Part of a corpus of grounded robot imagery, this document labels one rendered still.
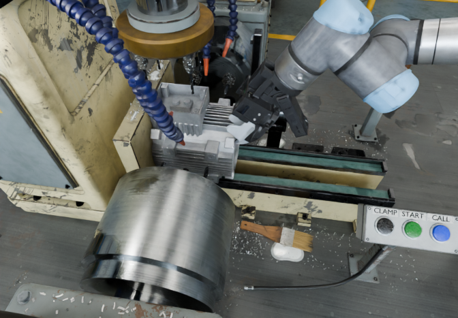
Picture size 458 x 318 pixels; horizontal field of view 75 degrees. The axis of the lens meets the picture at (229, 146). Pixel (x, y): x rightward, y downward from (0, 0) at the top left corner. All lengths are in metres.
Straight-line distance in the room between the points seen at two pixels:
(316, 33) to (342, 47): 0.04
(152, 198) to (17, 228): 0.61
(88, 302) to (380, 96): 0.51
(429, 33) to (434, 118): 0.81
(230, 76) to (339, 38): 0.46
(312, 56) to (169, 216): 0.34
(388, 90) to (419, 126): 0.83
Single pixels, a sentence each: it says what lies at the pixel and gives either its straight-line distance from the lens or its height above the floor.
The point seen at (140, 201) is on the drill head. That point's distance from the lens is 0.52.
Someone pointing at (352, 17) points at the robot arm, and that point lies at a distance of 0.48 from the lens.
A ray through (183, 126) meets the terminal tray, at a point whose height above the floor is 1.10.
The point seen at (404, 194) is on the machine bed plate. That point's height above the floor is 0.80.
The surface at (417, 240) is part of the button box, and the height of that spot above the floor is 1.05.
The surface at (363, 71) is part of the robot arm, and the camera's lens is 0.50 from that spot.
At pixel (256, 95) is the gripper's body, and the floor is 1.23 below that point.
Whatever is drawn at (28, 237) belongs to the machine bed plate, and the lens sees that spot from 1.03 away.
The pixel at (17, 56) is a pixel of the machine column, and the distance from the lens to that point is 0.57.
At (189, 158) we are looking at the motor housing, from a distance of 0.72.
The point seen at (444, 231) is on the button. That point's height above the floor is 1.07.
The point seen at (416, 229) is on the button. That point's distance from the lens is 0.67.
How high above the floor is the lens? 1.59
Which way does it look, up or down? 49 degrees down
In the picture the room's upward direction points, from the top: straight up
